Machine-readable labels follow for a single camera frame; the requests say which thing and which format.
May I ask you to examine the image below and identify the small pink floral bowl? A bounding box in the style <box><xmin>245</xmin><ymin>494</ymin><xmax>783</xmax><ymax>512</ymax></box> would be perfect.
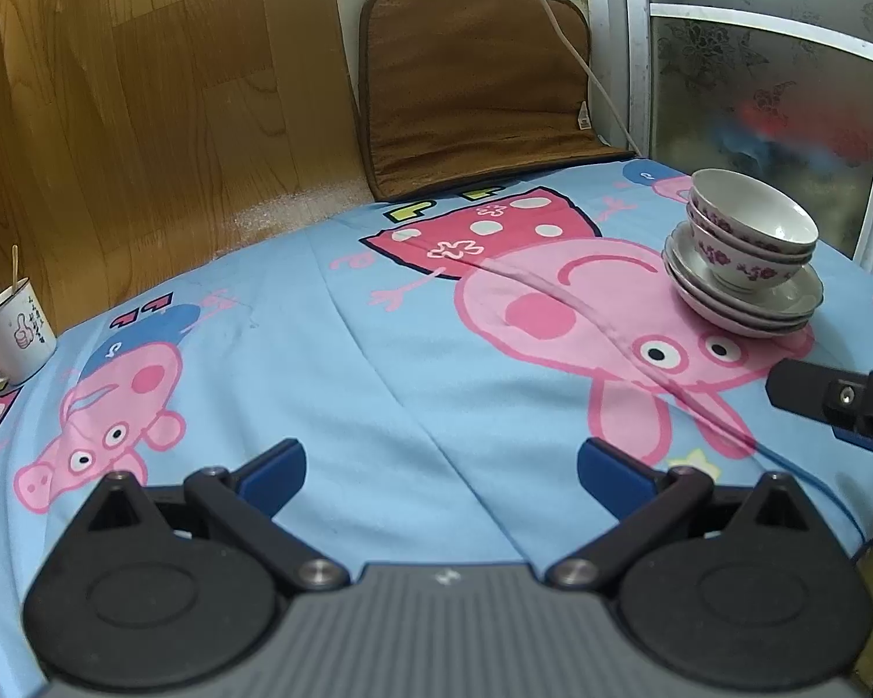
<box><xmin>686</xmin><ymin>205</ymin><xmax>816</xmax><ymax>269</ymax></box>
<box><xmin>691</xmin><ymin>224</ymin><xmax>801</xmax><ymax>299</ymax></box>

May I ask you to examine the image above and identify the white power cable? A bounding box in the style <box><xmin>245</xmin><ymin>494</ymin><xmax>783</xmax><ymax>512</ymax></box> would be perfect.
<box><xmin>498</xmin><ymin>0</ymin><xmax>637</xmax><ymax>157</ymax></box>

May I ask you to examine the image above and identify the white enamel mug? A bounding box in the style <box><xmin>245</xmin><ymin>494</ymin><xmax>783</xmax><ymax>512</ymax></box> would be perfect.
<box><xmin>0</xmin><ymin>277</ymin><xmax>58</xmax><ymax>388</ymax></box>

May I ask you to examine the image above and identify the white floral plate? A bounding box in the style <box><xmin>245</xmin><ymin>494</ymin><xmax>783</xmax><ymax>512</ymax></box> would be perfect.
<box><xmin>662</xmin><ymin>225</ymin><xmax>825</xmax><ymax>321</ymax></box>
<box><xmin>665</xmin><ymin>253</ymin><xmax>823</xmax><ymax>332</ymax></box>
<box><xmin>671</xmin><ymin>270</ymin><xmax>816</xmax><ymax>340</ymax></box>

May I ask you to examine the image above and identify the brown seat cushion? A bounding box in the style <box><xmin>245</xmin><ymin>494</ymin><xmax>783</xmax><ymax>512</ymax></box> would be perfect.
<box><xmin>356</xmin><ymin>0</ymin><xmax>637</xmax><ymax>201</ymax></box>

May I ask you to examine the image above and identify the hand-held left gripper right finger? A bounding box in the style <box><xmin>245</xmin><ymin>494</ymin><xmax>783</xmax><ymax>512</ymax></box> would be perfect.
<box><xmin>545</xmin><ymin>438</ymin><xmax>837</xmax><ymax>593</ymax></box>

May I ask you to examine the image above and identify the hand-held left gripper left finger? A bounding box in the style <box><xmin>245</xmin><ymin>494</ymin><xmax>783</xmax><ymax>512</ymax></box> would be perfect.
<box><xmin>65</xmin><ymin>440</ymin><xmax>350</xmax><ymax>593</ymax></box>

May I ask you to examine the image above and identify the frosted glass door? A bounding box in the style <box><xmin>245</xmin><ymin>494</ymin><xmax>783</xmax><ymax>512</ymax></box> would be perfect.
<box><xmin>644</xmin><ymin>0</ymin><xmax>873</xmax><ymax>263</ymax></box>

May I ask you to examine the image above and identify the large purple floral bowl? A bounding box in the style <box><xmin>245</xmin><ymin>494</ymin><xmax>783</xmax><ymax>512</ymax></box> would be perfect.
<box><xmin>687</xmin><ymin>169</ymin><xmax>820</xmax><ymax>257</ymax></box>

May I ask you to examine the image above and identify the aluminium door frame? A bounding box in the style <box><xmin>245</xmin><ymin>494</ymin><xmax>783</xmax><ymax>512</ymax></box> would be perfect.
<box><xmin>585</xmin><ymin>0</ymin><xmax>873</xmax><ymax>277</ymax></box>

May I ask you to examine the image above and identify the cartoon pig printed blanket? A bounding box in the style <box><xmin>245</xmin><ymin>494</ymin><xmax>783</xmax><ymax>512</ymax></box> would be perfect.
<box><xmin>0</xmin><ymin>163</ymin><xmax>873</xmax><ymax>698</ymax></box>

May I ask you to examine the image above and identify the wooden board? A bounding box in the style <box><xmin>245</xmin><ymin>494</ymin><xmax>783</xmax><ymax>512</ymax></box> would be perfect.
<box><xmin>0</xmin><ymin>0</ymin><xmax>375</xmax><ymax>350</ymax></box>

